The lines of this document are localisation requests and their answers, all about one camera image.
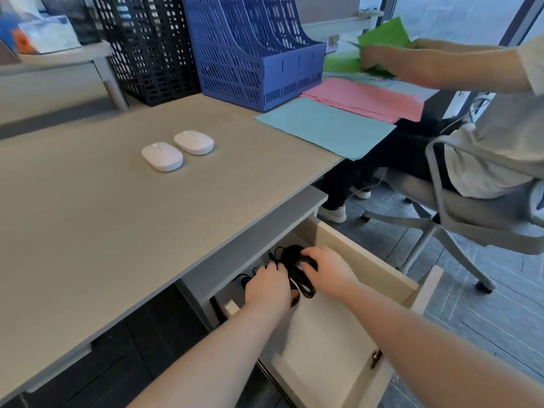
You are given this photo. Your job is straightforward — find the white cable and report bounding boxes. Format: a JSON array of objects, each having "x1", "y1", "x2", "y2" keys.
[{"x1": 440, "y1": 92, "x2": 494, "y2": 135}]

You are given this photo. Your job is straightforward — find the person's right forearm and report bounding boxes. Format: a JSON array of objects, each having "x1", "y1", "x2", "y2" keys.
[{"x1": 337, "y1": 278, "x2": 544, "y2": 408}]

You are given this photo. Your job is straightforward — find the person's left hand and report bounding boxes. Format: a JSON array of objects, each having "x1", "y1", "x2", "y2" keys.
[{"x1": 244, "y1": 262, "x2": 294, "y2": 313}]

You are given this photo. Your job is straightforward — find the light blue paper sheet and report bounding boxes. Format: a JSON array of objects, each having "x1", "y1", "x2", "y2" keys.
[{"x1": 255, "y1": 97, "x2": 398, "y2": 161}]

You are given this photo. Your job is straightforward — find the grey desk riser shelf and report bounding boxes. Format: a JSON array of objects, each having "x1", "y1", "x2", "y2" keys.
[{"x1": 0, "y1": 40, "x2": 130, "y2": 112}]

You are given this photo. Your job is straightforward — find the black wired mouse with cable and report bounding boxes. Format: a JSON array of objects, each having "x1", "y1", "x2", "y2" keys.
[{"x1": 241, "y1": 245, "x2": 320, "y2": 309}]

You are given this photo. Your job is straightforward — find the person's left forearm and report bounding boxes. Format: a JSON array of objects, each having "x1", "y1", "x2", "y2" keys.
[{"x1": 127, "y1": 300, "x2": 294, "y2": 408}]

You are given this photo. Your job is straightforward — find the black plastic file rack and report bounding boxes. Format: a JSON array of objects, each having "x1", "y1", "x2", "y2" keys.
[{"x1": 91, "y1": 0, "x2": 201, "y2": 107}]

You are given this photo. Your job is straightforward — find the clear tissue box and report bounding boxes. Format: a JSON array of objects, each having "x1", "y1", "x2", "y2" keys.
[{"x1": 0, "y1": 12, "x2": 82, "y2": 56}]

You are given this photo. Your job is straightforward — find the blue plastic file rack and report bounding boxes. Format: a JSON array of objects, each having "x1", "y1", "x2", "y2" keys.
[{"x1": 182, "y1": 0, "x2": 327, "y2": 112}]

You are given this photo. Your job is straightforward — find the person's right hand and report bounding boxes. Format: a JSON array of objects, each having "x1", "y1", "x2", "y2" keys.
[{"x1": 299, "y1": 246, "x2": 361, "y2": 294}]

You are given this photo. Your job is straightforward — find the grey office chair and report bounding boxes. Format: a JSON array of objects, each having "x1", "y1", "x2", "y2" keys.
[{"x1": 362, "y1": 135, "x2": 544, "y2": 294}]

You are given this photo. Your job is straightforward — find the white wireless mouse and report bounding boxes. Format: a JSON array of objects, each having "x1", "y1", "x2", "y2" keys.
[
  {"x1": 173, "y1": 130, "x2": 215, "y2": 156},
  {"x1": 141, "y1": 142, "x2": 184, "y2": 173}
]

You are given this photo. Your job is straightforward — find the pink paper sheets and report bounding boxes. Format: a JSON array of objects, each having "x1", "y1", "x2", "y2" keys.
[{"x1": 301, "y1": 78, "x2": 426, "y2": 124}]

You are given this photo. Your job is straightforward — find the green paper sheet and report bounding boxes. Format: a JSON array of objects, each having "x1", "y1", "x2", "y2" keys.
[{"x1": 322, "y1": 16, "x2": 413, "y2": 79}]

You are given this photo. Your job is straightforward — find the beige wooden drawer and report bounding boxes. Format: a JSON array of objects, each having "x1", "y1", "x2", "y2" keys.
[{"x1": 212, "y1": 216, "x2": 445, "y2": 408}]

